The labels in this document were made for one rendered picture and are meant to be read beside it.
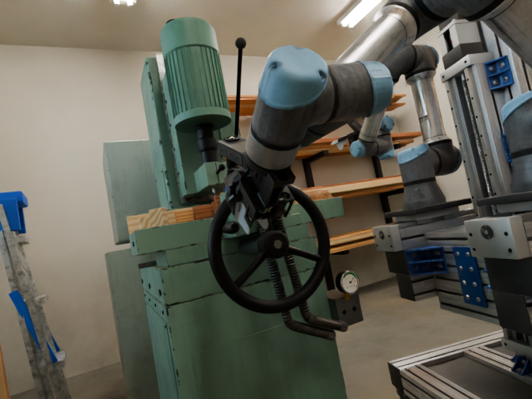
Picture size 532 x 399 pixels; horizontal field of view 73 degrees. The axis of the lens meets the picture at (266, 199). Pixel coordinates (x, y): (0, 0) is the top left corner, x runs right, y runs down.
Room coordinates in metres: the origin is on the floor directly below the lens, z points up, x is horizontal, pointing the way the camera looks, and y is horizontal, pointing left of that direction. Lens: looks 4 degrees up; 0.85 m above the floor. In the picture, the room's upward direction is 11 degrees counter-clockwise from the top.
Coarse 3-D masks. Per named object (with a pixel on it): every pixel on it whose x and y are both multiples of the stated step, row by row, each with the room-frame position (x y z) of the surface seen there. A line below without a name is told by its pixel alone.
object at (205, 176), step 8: (200, 168) 1.07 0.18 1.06; (208, 168) 1.04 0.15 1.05; (216, 168) 1.05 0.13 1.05; (200, 176) 1.09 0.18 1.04; (208, 176) 1.03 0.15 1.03; (216, 176) 1.04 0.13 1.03; (224, 176) 1.05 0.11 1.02; (200, 184) 1.10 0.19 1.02; (208, 184) 1.03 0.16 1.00; (216, 184) 1.05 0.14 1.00; (200, 192) 1.15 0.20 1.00
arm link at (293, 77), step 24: (288, 48) 0.40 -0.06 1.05; (264, 72) 0.40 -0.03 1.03; (288, 72) 0.38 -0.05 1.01; (312, 72) 0.39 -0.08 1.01; (264, 96) 0.41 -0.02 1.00; (288, 96) 0.39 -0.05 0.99; (312, 96) 0.40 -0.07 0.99; (264, 120) 0.43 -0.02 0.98; (288, 120) 0.42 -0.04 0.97; (312, 120) 0.44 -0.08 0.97; (264, 144) 0.46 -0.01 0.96; (288, 144) 0.46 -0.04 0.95
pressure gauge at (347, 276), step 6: (336, 276) 1.01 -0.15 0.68; (342, 276) 0.98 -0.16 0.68; (348, 276) 1.00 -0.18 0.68; (354, 276) 1.00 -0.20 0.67; (336, 282) 1.00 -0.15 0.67; (342, 282) 0.99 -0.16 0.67; (348, 282) 0.99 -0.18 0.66; (354, 282) 1.00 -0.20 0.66; (342, 288) 0.98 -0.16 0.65; (348, 288) 0.99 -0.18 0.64; (354, 288) 1.00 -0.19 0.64; (348, 294) 1.01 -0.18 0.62
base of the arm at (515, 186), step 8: (520, 152) 0.86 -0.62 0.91; (528, 152) 0.84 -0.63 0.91; (512, 160) 0.90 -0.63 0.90; (520, 160) 0.86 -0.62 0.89; (528, 160) 0.85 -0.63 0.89; (512, 168) 0.90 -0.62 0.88; (520, 168) 0.86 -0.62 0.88; (528, 168) 0.84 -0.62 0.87; (512, 176) 0.89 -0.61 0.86; (520, 176) 0.86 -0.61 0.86; (528, 176) 0.84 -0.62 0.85; (512, 184) 0.89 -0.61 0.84; (520, 184) 0.86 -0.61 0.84; (528, 184) 0.84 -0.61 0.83; (512, 192) 0.90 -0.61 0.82
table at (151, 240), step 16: (320, 208) 1.05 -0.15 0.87; (336, 208) 1.07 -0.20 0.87; (176, 224) 0.87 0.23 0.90; (192, 224) 0.89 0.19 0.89; (208, 224) 0.91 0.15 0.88; (256, 224) 0.86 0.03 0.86; (272, 224) 0.88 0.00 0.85; (288, 224) 0.89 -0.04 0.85; (144, 240) 0.84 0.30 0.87; (160, 240) 0.85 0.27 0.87; (176, 240) 0.87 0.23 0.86; (192, 240) 0.89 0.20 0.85
